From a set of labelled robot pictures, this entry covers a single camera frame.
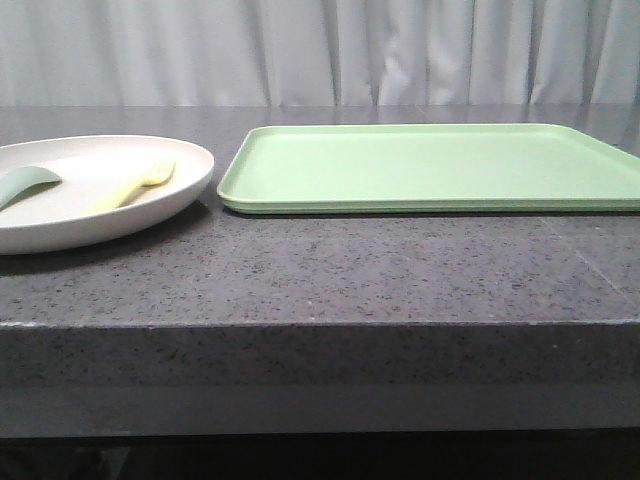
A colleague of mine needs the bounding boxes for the yellow plastic fork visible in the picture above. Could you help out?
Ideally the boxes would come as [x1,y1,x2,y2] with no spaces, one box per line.
[81,160,175,215]

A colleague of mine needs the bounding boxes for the white round plate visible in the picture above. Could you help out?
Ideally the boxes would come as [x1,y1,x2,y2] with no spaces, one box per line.
[1,135,214,255]

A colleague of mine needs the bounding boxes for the light green serving tray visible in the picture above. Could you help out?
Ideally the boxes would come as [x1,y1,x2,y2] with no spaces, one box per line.
[217,123,639,215]

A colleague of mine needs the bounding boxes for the green plastic spoon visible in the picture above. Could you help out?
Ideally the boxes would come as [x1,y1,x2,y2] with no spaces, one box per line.
[1,166,62,210]

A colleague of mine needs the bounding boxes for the grey pleated curtain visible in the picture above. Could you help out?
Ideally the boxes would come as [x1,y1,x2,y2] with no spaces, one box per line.
[1,1,639,106]

